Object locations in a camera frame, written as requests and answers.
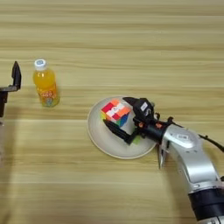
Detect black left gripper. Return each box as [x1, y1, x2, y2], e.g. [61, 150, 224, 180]
[0, 60, 23, 118]

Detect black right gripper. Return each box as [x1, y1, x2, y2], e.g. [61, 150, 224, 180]
[102, 96, 173, 146]

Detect multicoloured puzzle cube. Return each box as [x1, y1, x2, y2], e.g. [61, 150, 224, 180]
[100, 99, 132, 128]

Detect orange juice bottle white cap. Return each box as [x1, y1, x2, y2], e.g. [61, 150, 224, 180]
[32, 58, 60, 108]

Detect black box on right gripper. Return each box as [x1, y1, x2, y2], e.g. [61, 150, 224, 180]
[132, 98, 156, 123]

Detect green rectangular block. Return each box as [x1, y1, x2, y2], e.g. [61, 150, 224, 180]
[131, 135, 143, 145]

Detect round white plate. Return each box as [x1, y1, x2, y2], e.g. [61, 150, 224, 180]
[86, 95, 158, 160]

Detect orange-handled pliers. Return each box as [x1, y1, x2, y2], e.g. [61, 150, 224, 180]
[157, 143, 169, 170]

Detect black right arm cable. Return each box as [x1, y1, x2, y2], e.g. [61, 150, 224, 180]
[167, 116, 224, 153]

